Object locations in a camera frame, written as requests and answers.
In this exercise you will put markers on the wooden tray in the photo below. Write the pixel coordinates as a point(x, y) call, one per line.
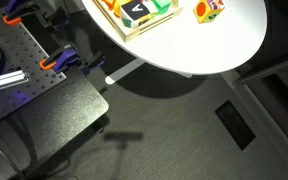
point(144, 30)

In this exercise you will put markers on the yellow-orange block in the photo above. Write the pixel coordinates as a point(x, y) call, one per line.
point(119, 11)

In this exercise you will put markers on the green block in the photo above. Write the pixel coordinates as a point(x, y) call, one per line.
point(162, 5)

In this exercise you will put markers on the orange block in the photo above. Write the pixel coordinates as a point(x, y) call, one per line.
point(110, 3)

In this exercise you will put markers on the white table base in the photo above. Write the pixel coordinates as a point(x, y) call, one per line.
point(124, 70)

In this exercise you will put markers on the black purple spring clamp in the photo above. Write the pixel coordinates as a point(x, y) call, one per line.
point(92, 63)

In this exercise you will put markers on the black cart plate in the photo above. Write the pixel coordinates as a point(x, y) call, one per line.
point(60, 110)

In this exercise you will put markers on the purple clamp orange tip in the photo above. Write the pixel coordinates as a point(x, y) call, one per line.
point(62, 58)
point(17, 10)

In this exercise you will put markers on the black floor vent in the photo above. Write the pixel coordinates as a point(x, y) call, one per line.
point(235, 125)

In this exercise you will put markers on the yellow cube orange circle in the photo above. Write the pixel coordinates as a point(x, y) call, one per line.
point(207, 11)

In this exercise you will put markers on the black perforated breadboard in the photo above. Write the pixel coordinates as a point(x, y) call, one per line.
point(20, 46)

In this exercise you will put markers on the dark cabinet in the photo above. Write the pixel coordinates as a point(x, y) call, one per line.
point(277, 86)

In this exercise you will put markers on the aluminium extrusion bar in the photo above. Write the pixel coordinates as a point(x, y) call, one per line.
point(9, 78)

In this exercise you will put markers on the metal cart leg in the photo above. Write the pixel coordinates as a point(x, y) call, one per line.
point(2, 155)

